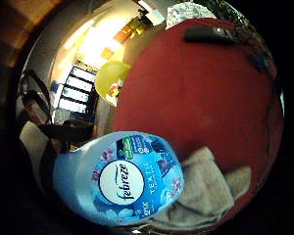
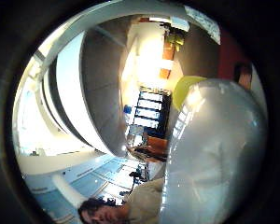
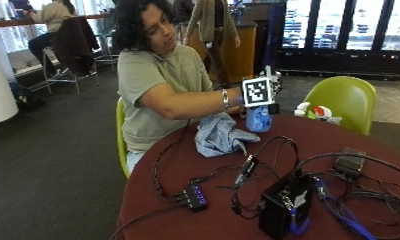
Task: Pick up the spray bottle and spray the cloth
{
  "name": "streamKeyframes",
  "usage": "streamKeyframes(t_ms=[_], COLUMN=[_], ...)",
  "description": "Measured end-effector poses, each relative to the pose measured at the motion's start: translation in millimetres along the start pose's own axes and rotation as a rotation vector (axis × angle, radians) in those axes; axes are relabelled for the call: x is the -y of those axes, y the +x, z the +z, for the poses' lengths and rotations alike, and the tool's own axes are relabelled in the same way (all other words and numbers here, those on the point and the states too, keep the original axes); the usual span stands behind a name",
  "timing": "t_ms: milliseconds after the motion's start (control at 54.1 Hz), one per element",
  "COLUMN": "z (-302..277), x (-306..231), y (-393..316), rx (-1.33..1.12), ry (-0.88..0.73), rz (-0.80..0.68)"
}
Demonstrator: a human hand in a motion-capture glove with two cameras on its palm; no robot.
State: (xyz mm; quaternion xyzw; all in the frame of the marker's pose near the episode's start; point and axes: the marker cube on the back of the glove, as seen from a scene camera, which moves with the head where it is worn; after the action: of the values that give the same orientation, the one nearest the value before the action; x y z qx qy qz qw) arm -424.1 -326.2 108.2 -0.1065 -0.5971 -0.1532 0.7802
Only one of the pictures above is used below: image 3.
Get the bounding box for white marker cube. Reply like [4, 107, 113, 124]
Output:
[241, 76, 277, 109]

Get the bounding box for wooden counter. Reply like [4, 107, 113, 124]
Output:
[186, 20, 258, 85]

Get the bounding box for white spray bottle red trigger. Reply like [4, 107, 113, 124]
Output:
[311, 104, 343, 126]

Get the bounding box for green chair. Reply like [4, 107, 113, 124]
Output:
[114, 97, 133, 180]
[301, 75, 378, 136]

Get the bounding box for light blue cloth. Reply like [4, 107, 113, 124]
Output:
[193, 111, 262, 159]

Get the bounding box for black framed glass doors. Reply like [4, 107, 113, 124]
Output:
[275, 0, 400, 80]

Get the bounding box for the person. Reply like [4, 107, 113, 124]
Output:
[112, 0, 246, 175]

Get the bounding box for small black adapter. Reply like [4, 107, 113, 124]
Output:
[331, 146, 369, 178]

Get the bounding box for black box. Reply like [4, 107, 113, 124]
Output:
[257, 172, 315, 240]

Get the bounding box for black hub with blue lights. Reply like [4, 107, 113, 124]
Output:
[180, 181, 209, 212]

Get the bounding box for metal chair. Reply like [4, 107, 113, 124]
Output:
[40, 16, 101, 98]

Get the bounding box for dark jacket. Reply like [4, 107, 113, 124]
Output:
[50, 16, 101, 77]

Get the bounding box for dark bag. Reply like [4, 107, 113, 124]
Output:
[6, 81, 46, 110]

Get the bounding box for wooden bar top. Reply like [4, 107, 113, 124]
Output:
[0, 13, 109, 30]

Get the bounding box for silver bracelet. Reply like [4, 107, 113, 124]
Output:
[219, 88, 231, 111]

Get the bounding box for black inline cable adapter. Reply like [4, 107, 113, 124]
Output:
[233, 154, 261, 188]

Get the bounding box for black braided cable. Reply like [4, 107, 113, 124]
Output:
[150, 128, 193, 202]

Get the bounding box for tangle of black cables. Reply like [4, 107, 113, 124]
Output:
[294, 151, 400, 240]

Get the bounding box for blue cable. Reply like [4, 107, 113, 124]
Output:
[313, 179, 379, 240]

